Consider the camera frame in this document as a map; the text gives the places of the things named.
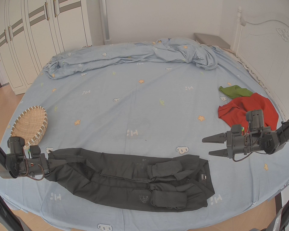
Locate pale blue quilt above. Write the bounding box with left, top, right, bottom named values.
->
left=44, top=37, right=218, bottom=80

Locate round woven basket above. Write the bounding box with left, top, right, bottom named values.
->
left=10, top=106, right=48, bottom=149

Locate green garment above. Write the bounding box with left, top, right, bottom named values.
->
left=219, top=85, right=254, bottom=99

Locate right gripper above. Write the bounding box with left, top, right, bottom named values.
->
left=202, top=131, right=247, bottom=159

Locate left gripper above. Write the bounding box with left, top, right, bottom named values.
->
left=27, top=154, right=51, bottom=177

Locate white wardrobe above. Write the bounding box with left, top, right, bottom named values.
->
left=0, top=0, right=93, bottom=95

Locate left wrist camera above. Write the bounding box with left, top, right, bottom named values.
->
left=29, top=145, right=41, bottom=158

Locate grey bedside table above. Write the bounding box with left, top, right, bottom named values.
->
left=194, top=33, right=231, bottom=49

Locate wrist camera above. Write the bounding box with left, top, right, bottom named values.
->
left=230, top=124, right=245, bottom=136
left=29, top=145, right=41, bottom=158

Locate black shirt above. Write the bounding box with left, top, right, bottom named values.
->
left=45, top=148, right=215, bottom=212

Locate red garment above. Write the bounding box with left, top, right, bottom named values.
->
left=218, top=93, right=279, bottom=132

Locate grey wall duct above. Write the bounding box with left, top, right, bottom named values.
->
left=99, top=0, right=111, bottom=45

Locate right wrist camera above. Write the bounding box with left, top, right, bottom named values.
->
left=230, top=124, right=245, bottom=136

